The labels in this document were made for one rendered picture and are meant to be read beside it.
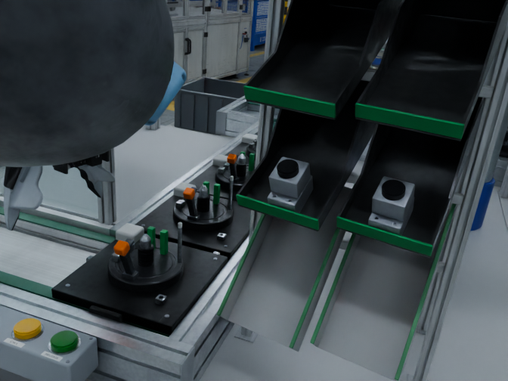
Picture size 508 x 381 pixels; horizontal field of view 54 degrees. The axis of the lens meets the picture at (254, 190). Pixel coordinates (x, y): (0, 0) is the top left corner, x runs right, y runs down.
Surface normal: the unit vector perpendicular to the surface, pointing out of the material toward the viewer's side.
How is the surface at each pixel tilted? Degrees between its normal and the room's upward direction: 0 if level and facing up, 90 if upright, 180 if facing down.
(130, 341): 0
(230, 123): 90
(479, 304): 0
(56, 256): 0
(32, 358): 90
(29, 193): 55
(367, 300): 45
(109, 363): 90
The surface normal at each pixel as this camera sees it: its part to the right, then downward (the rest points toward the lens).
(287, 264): -0.29, -0.42
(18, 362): -0.33, 0.37
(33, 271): 0.07, -0.91
